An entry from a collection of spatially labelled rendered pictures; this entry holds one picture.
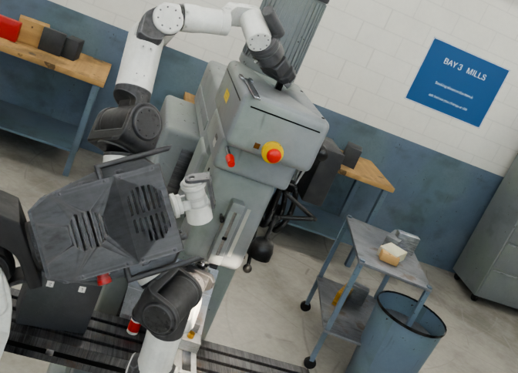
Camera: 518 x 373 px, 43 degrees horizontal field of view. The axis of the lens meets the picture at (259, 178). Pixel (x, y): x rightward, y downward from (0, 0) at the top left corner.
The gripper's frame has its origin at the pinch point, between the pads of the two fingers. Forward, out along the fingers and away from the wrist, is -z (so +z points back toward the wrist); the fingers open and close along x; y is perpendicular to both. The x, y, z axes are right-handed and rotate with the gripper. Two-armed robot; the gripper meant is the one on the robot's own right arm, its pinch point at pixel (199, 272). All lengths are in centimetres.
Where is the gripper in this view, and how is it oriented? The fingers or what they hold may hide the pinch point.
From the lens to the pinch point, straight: 218.3
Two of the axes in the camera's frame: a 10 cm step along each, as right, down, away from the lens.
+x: -9.1, -4.1, 0.4
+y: -3.9, 8.8, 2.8
